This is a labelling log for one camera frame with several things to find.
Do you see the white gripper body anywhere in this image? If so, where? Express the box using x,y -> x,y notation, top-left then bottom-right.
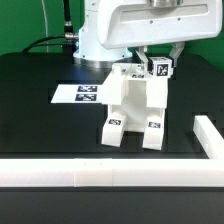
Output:
97,0 -> 222,49

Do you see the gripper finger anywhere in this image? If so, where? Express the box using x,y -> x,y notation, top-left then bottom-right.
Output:
169,42 -> 184,67
136,47 -> 149,71

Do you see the white tagged cube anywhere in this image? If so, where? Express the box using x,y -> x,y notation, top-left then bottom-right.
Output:
148,57 -> 173,78

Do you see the white chair back frame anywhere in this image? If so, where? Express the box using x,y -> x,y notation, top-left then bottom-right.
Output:
101,63 -> 168,108

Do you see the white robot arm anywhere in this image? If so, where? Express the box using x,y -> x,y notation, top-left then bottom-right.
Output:
74,0 -> 223,67

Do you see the white fiducial marker plate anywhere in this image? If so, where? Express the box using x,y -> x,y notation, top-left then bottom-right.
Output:
51,84 -> 102,104

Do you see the white U-shaped fence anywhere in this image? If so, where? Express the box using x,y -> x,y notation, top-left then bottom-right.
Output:
0,115 -> 224,187

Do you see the black cable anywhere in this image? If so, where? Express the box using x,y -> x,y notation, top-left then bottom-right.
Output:
21,0 -> 80,54

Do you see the white thin cable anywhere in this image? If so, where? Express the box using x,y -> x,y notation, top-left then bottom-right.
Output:
41,0 -> 50,54

